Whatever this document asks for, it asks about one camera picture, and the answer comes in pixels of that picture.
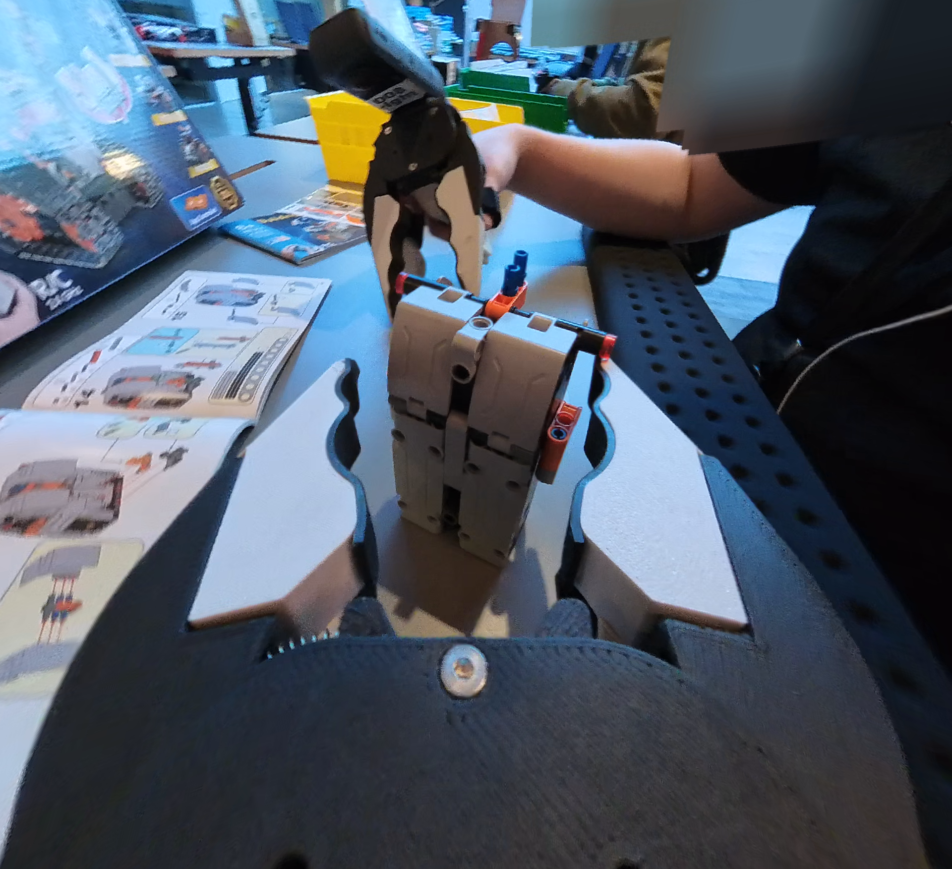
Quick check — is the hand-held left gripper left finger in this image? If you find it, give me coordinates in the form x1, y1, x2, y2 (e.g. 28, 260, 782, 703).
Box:
187, 358, 380, 634

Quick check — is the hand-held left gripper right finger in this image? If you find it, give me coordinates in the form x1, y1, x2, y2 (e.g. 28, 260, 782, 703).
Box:
556, 356, 749, 645

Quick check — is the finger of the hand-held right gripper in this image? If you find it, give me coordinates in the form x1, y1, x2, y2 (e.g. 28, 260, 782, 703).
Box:
368, 194, 428, 320
435, 165, 489, 293

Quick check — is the grey toy robot assembly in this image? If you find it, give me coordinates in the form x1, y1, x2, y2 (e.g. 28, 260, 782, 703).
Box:
387, 248, 618, 567

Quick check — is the person's right forearm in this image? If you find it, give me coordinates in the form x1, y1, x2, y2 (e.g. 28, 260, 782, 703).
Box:
513, 129, 771, 243

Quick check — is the person's right hand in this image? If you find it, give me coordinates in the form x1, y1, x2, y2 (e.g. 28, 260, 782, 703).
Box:
471, 124, 535, 231

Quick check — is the colourful sticker sheet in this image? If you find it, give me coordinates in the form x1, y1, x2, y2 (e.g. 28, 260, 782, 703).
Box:
286, 185, 369, 231

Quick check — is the yellow plastic bin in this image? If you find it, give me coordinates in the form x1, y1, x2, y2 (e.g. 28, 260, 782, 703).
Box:
307, 90, 525, 186

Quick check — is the blue closed booklet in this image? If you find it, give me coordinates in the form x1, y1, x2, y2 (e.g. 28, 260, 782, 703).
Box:
219, 211, 369, 266

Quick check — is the green plastic bin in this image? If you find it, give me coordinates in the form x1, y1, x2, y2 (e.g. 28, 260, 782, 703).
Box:
445, 66, 572, 134

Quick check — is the open instruction booklet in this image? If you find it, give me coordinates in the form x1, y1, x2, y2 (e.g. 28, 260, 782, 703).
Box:
0, 270, 332, 699

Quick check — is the background wooden table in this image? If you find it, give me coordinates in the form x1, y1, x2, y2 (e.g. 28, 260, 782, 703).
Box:
145, 40, 298, 134

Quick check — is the blue robot kit box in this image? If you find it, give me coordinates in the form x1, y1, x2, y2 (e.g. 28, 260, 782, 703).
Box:
0, 0, 246, 349

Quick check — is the person's dark clothing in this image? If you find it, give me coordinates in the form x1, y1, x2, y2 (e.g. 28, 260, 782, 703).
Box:
717, 118, 952, 662

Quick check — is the thin white cable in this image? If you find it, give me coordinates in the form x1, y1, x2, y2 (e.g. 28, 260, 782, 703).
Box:
777, 304, 952, 412

